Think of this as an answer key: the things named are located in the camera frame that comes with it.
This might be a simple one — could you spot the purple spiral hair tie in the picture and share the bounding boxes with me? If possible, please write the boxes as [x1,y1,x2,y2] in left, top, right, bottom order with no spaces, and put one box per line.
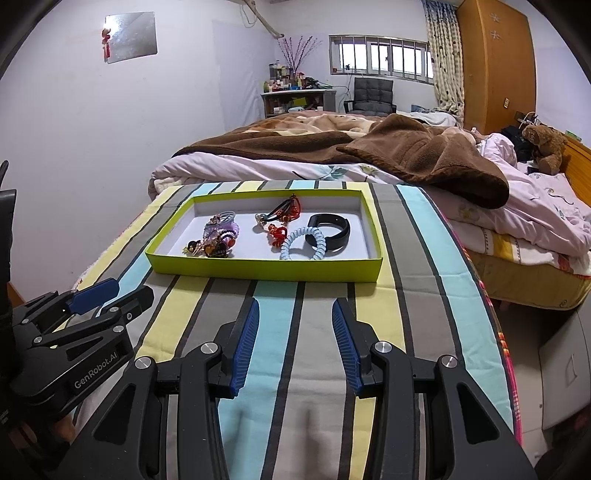
[203,220,242,246]

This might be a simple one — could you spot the person's left hand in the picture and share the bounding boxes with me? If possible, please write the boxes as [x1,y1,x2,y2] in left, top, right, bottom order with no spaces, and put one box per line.
[46,412,80,448]

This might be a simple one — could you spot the black office chair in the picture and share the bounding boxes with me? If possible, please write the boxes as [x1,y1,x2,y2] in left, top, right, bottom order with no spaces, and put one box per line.
[344,77,398,116]

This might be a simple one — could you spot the yellow mattress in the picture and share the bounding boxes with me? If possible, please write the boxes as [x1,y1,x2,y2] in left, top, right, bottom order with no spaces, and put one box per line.
[465,248,591,311]

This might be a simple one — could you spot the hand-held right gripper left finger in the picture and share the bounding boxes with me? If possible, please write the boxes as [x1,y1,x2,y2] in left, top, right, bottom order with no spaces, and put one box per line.
[69,298,262,480]

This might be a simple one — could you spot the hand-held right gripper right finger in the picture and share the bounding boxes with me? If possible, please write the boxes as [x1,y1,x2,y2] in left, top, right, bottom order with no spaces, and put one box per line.
[331,298,539,480]

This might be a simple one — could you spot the wall mirror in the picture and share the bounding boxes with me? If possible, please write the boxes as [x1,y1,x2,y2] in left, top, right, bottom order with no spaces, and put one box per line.
[103,11,158,65]

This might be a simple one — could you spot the black cord with red beads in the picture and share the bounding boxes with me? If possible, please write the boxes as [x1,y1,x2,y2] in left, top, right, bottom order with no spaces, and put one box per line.
[254,194,304,230]

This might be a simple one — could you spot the barred window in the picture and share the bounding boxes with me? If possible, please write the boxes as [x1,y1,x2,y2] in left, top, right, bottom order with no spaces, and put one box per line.
[329,34,435,85]

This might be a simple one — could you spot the grey corner shelf desk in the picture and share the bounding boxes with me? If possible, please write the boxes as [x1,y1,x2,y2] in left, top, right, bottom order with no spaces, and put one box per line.
[260,88,338,119]

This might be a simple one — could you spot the green cardboard tray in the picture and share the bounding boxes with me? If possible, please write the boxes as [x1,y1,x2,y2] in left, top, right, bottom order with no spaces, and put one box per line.
[145,189,385,282]

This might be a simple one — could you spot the bare decorative branches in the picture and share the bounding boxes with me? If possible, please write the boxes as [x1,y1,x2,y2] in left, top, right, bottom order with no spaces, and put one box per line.
[279,36,324,75]

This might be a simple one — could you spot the brown fleece blanket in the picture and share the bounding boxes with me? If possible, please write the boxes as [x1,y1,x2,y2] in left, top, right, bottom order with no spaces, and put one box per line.
[171,113,509,209]

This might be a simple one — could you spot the beaded bracelet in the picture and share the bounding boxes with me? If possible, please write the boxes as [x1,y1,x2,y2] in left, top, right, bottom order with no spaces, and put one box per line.
[184,231,237,260]

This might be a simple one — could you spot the red knotted cord bracelet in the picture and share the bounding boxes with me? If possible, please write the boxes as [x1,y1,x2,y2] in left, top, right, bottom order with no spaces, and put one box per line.
[265,223,291,253]

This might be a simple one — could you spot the group of bottles on shelf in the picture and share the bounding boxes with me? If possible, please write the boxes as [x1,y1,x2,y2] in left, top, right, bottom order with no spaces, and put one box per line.
[263,60,334,93]

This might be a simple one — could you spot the white floral quilt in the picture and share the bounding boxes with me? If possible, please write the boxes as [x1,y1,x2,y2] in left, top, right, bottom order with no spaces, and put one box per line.
[148,133,591,278]

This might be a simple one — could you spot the striped mattress cover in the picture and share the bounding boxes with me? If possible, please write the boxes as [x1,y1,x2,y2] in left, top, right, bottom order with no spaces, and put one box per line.
[71,180,523,480]

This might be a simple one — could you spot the blue spiral hair tie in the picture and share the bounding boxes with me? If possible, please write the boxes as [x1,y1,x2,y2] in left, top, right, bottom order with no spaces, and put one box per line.
[279,227,327,262]

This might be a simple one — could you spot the wooden wardrobe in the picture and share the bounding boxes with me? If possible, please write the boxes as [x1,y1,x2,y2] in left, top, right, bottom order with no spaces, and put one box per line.
[457,0,537,136]

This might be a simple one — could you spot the black bag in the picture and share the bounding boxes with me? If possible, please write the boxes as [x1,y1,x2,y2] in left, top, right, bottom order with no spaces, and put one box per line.
[501,124,536,163]

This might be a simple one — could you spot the black wristband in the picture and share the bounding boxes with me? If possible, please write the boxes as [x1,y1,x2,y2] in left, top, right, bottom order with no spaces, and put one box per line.
[305,213,352,254]

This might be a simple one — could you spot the brown teddy bear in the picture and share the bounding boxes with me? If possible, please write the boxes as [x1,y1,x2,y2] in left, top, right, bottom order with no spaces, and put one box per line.
[522,124,570,176]

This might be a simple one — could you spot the spotted curtain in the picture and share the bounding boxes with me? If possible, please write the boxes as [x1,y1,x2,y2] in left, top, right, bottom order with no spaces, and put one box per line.
[421,0,465,126]

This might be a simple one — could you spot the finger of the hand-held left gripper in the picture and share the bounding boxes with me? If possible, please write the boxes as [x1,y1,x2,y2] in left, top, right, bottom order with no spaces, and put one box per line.
[30,285,155,354]
[13,278,122,335]

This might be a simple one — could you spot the grey storage box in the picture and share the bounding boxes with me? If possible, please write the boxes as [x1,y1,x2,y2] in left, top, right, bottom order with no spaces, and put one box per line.
[537,305,591,431]

